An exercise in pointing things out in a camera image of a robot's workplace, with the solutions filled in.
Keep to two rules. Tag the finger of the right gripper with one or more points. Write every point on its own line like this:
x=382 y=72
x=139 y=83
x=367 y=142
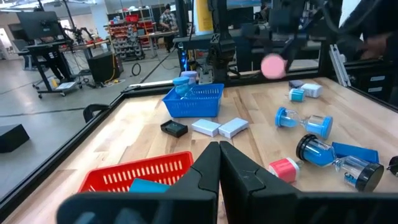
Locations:
x=292 y=54

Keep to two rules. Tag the red plastic basket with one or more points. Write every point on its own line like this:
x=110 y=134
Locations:
x=124 y=174

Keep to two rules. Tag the black rolling stand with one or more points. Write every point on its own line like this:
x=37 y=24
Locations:
x=46 y=46

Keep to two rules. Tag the white sheet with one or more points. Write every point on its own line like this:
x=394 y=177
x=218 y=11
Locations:
x=66 y=86

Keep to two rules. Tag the shelf with red bins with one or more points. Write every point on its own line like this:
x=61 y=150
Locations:
x=127 y=40

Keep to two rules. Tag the person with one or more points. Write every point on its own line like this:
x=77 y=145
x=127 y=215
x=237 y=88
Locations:
x=168 y=21
x=388 y=18

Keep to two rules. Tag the silver aluminium extrusion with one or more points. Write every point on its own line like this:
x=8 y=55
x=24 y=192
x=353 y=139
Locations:
x=337 y=65

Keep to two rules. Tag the black background robot arm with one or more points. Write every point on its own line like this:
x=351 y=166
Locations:
x=82 y=31

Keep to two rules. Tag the small black case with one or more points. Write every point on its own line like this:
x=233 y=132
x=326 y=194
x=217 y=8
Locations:
x=174 y=129

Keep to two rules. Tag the large display screen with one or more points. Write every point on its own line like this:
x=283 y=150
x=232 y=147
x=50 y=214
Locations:
x=244 y=3

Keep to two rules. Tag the black block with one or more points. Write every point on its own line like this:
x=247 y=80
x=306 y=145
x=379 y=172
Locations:
x=12 y=138

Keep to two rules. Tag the black capped sand hourglass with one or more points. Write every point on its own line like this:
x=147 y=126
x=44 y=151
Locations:
x=317 y=154

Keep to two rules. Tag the white cube wall charger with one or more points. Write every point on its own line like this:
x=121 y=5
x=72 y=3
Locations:
x=312 y=90

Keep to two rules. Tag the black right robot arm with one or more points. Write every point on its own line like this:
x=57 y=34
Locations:
x=222 y=46

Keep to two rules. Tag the black frame clamp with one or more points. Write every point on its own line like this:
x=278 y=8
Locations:
x=87 y=113

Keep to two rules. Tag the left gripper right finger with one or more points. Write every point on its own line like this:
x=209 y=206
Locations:
x=258 y=205

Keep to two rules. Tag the teal white wall charger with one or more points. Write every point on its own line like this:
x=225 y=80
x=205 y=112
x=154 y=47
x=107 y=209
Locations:
x=297 y=95

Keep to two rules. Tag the blue box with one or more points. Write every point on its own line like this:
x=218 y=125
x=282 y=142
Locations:
x=357 y=152

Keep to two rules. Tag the white box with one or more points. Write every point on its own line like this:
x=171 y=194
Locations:
x=233 y=127
x=205 y=127

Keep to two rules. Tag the teal box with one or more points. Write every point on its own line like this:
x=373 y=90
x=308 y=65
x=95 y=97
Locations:
x=147 y=186

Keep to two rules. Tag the black drawer unit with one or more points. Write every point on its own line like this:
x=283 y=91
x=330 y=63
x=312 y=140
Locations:
x=373 y=84

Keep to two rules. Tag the pink capped sand hourglass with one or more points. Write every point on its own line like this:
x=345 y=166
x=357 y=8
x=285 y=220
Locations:
x=273 y=66

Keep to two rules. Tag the black monitor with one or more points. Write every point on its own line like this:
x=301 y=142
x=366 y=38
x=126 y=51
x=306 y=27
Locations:
x=38 y=25

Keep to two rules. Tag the white yellow cylinder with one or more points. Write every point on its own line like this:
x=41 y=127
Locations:
x=203 y=15

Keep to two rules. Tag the blue capped sand hourglass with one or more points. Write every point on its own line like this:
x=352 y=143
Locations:
x=320 y=126
x=181 y=81

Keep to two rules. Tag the purple capped sand hourglass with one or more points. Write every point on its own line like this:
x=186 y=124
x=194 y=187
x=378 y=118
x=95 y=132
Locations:
x=190 y=74

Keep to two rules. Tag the blue plastic basket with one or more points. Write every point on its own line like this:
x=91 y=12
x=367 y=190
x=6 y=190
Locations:
x=199 y=107

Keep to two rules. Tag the black floor cabinet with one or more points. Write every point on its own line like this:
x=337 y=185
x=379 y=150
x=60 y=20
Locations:
x=102 y=67

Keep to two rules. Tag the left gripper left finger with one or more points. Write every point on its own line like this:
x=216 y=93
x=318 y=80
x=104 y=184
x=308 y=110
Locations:
x=186 y=205

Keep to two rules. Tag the black aluminium table frame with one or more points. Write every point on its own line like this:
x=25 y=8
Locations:
x=62 y=151

